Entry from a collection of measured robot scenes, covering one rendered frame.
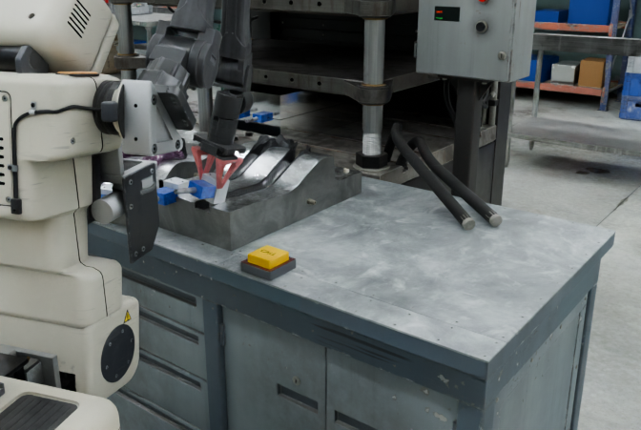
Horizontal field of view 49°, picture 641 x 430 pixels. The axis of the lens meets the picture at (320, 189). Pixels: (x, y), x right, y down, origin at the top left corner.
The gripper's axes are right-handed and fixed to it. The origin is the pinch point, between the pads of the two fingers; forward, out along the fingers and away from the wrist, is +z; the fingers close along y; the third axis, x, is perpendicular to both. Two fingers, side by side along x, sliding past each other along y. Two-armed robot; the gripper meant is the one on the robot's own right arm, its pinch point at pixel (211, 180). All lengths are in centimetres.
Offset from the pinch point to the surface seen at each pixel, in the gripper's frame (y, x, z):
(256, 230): -9.3, -7.4, 9.0
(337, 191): -9.3, -37.4, 2.5
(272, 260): -24.3, 5.4, 7.4
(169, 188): 11.1, 0.9, 5.8
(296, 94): 46, -86, -8
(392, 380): -53, 0, 20
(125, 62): 119, -73, 0
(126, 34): 122, -73, -10
